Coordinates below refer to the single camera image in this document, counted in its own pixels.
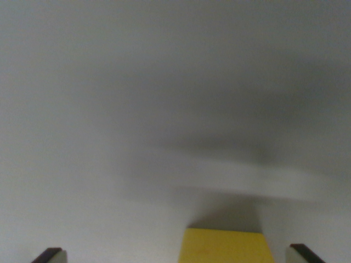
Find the grey plastic bin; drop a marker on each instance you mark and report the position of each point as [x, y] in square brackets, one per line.
[109, 109]

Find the yellow cube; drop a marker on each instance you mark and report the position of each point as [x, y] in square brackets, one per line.
[225, 246]

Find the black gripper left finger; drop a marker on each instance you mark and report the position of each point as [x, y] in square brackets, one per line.
[53, 256]

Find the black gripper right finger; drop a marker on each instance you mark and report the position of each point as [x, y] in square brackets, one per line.
[299, 255]

